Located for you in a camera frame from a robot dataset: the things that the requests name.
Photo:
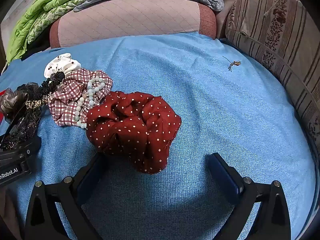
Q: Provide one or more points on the black satin scrunchie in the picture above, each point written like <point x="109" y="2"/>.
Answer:
<point x="53" y="80"/>

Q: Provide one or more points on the striped floral pillow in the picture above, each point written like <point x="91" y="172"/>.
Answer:
<point x="280" y="30"/>

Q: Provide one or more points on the white dotted scrunchie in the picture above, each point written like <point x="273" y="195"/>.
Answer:
<point x="63" y="65"/>

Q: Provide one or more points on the green quilt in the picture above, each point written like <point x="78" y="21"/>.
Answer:
<point x="37" y="12"/>

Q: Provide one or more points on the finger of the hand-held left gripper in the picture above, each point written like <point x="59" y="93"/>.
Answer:
<point x="13" y="123"/>

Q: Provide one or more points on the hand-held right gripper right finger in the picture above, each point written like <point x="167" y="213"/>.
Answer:
<point x="225" y="177"/>

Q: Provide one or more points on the red polka dot scrunchie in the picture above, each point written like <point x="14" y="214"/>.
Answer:
<point x="132" y="130"/>

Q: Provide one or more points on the pink quilted cushion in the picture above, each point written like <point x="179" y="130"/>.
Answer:
<point x="130" y="20"/>

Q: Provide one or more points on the red white plaid scrunchie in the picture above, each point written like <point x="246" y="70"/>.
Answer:
<point x="67" y="102"/>

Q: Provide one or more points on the blue blanket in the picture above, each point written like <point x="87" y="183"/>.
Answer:
<point x="212" y="110"/>

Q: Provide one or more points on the red box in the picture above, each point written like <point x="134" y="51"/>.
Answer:
<point x="1" y="117"/>

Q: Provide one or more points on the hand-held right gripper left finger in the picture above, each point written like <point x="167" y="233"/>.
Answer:
<point x="86" y="185"/>

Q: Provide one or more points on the small metal brooch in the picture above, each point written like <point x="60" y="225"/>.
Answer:
<point x="233" y="63"/>

